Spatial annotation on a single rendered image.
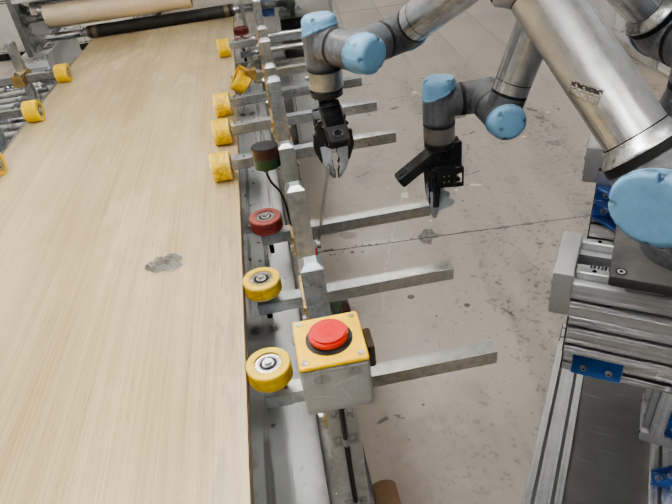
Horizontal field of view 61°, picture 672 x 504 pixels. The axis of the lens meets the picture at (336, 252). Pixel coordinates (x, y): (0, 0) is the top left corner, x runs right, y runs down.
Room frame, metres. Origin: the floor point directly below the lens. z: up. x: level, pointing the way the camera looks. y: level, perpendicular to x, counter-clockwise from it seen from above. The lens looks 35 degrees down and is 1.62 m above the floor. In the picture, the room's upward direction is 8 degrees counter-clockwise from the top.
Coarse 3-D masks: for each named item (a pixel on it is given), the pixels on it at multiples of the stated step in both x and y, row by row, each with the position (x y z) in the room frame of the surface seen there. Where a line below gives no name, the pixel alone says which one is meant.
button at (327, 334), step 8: (320, 320) 0.44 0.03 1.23; (328, 320) 0.44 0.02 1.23; (336, 320) 0.43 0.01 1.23; (312, 328) 0.43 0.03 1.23; (320, 328) 0.43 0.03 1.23; (328, 328) 0.42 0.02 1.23; (336, 328) 0.42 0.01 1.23; (344, 328) 0.42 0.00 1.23; (312, 336) 0.42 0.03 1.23; (320, 336) 0.41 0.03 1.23; (328, 336) 0.41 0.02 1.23; (336, 336) 0.41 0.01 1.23; (344, 336) 0.41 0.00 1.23; (312, 344) 0.41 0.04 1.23; (320, 344) 0.41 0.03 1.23; (328, 344) 0.40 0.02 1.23; (336, 344) 0.40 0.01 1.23
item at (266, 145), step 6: (258, 144) 1.18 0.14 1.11; (264, 144) 1.18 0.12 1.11; (270, 144) 1.18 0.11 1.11; (258, 150) 1.15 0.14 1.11; (264, 150) 1.15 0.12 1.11; (276, 168) 1.16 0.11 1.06; (282, 174) 1.16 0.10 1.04; (270, 180) 1.17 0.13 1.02; (276, 186) 1.17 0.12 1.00; (282, 198) 1.17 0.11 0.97; (288, 210) 1.17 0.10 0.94; (288, 216) 1.17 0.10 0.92
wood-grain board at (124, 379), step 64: (128, 64) 2.79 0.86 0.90; (192, 64) 2.65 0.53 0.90; (64, 128) 2.04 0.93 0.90; (128, 128) 1.95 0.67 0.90; (192, 128) 1.87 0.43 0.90; (0, 192) 1.57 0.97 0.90; (64, 192) 1.51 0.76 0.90; (128, 192) 1.45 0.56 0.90; (192, 192) 1.40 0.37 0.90; (0, 256) 1.20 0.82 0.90; (64, 256) 1.16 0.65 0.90; (128, 256) 1.12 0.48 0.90; (192, 256) 1.09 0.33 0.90; (0, 320) 0.94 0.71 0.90; (64, 320) 0.92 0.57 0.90; (128, 320) 0.89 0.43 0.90; (192, 320) 0.86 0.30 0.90; (0, 384) 0.75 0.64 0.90; (64, 384) 0.73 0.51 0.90; (128, 384) 0.71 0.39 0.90; (192, 384) 0.69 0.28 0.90; (0, 448) 0.61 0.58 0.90; (64, 448) 0.59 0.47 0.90; (128, 448) 0.58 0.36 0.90; (192, 448) 0.56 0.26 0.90
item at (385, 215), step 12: (408, 204) 1.25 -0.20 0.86; (420, 204) 1.24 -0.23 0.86; (336, 216) 1.24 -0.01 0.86; (348, 216) 1.23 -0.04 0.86; (360, 216) 1.22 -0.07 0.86; (372, 216) 1.22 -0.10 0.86; (384, 216) 1.22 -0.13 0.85; (396, 216) 1.22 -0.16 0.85; (408, 216) 1.23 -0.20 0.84; (420, 216) 1.23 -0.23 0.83; (288, 228) 1.21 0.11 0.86; (312, 228) 1.21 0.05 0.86; (324, 228) 1.21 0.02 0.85; (336, 228) 1.21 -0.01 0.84; (348, 228) 1.21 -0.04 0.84; (264, 240) 1.19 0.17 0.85; (276, 240) 1.20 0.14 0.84; (288, 240) 1.20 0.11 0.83
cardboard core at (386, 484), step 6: (384, 480) 0.99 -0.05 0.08; (390, 480) 0.99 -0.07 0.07; (378, 486) 0.97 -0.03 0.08; (384, 486) 0.97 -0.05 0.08; (390, 486) 0.97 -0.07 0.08; (378, 492) 0.96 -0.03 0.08; (384, 492) 0.95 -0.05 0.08; (390, 492) 0.95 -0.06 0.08; (396, 492) 0.96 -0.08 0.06; (378, 498) 0.94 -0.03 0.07; (384, 498) 0.93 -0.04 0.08; (390, 498) 0.93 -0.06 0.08; (396, 498) 0.93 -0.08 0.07
